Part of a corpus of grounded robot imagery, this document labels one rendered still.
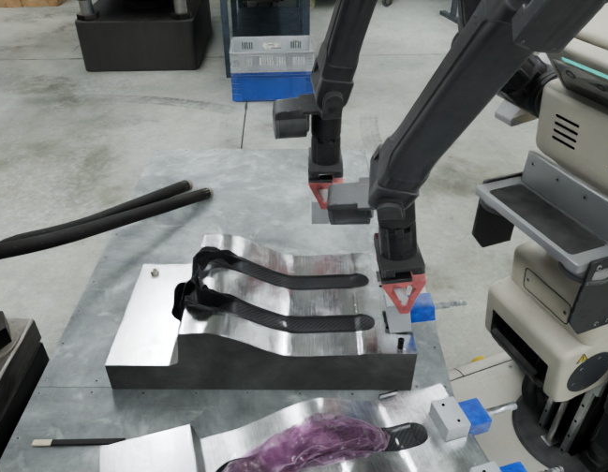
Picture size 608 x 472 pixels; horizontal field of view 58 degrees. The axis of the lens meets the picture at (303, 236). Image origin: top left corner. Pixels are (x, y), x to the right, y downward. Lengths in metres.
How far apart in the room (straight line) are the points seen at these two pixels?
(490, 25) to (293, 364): 0.60
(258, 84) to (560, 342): 3.29
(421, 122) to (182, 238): 0.80
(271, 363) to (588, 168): 0.60
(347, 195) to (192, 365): 0.37
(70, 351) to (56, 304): 1.40
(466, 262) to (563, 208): 1.59
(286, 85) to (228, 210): 2.78
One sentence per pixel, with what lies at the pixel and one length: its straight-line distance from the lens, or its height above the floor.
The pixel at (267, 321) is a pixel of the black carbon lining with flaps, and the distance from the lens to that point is 0.93.
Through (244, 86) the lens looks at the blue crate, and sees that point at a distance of 4.09.
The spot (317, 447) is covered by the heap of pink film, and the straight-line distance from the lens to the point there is 0.75.
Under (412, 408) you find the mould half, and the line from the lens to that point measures 0.87.
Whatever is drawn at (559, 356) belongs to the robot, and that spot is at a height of 0.79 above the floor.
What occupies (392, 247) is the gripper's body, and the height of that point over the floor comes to 1.05.
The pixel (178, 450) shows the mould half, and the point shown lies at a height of 0.91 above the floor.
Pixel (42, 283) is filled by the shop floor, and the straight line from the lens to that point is 2.62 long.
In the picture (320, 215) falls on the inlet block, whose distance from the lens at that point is 1.11.
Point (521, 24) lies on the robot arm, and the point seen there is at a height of 1.43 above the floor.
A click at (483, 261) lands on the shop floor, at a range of 2.61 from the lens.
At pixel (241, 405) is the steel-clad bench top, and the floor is 0.80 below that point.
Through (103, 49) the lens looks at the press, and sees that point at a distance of 4.93.
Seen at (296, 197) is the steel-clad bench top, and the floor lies 0.80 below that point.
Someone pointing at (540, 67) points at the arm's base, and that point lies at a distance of 1.09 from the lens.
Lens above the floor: 1.54
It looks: 36 degrees down
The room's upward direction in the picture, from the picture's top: straight up
